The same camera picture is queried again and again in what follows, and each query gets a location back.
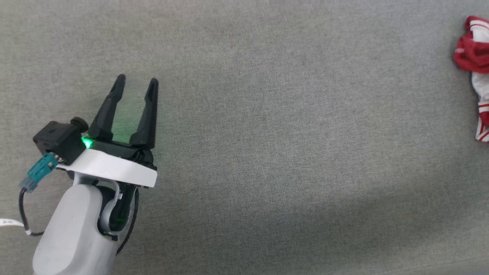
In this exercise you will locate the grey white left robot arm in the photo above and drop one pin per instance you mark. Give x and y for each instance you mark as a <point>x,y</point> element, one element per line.
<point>72,229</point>

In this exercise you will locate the red and white t-shirt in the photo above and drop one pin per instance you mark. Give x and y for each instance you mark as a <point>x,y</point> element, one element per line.
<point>475,53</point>

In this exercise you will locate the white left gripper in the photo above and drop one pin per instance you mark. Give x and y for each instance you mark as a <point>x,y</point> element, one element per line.
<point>114,168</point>

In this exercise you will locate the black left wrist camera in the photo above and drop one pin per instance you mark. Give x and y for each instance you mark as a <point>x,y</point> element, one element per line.
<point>57,139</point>

